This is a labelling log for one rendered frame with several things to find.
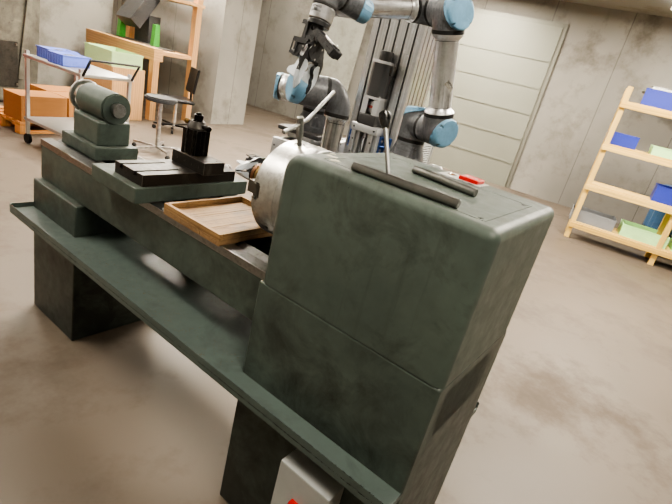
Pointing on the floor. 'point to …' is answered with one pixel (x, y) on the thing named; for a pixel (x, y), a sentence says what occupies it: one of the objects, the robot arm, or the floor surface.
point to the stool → (157, 123)
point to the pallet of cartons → (53, 102)
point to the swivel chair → (184, 97)
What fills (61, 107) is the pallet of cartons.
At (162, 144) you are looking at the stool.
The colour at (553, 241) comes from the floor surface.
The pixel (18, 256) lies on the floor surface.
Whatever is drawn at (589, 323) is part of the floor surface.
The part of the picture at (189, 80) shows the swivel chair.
